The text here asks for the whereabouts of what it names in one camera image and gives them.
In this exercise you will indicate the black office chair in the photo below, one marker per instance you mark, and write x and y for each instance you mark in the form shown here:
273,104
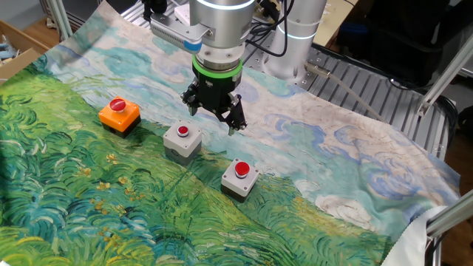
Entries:
406,55

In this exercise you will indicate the white black-based box red button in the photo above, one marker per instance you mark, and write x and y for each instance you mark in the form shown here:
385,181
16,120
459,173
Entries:
236,184

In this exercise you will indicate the cardboard box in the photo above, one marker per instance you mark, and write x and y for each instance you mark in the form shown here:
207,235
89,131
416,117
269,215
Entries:
18,63

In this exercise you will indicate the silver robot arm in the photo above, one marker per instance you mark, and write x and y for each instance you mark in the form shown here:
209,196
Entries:
221,26

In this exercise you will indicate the aluminium frame post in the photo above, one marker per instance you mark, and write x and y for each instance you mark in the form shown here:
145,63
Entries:
61,18

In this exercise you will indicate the black plug block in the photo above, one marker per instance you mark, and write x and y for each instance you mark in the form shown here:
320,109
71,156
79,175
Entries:
269,9

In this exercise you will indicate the aluminium frame profile with post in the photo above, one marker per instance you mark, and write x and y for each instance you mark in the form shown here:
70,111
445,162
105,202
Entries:
451,216

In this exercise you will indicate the slanted aluminium frame profile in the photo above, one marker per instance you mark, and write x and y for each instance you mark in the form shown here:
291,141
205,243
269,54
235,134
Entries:
439,85

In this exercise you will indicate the painted landscape tablecloth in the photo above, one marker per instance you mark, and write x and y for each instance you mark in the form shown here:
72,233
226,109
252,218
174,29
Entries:
295,147

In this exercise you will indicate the beige wooden board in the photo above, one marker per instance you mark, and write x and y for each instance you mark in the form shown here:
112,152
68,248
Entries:
332,22

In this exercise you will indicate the grey box small red button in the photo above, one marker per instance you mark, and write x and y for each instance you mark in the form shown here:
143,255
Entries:
181,146

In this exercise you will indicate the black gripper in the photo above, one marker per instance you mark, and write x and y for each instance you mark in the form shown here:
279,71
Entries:
216,90

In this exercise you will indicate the orange box red mushroom button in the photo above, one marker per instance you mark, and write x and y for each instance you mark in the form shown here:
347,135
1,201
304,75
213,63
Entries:
122,120

